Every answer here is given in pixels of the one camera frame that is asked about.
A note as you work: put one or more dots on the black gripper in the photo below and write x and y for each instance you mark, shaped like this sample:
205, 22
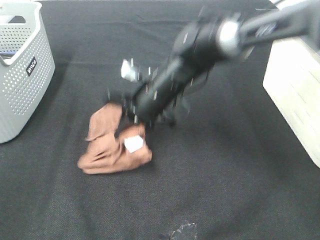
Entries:
160, 100

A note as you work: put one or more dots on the brown towel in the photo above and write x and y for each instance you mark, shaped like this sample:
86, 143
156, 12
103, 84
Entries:
106, 153

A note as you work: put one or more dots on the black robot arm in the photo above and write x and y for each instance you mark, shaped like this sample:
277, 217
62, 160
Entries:
199, 46

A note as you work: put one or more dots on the black table mat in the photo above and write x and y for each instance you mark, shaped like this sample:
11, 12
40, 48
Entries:
233, 166

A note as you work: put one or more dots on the grey perforated laundry basket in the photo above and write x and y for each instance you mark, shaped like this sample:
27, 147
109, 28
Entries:
26, 65

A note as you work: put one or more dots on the cream plastic box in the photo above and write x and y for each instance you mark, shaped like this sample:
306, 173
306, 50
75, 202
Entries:
292, 81

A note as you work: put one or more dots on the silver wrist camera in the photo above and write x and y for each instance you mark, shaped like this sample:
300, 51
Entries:
129, 71

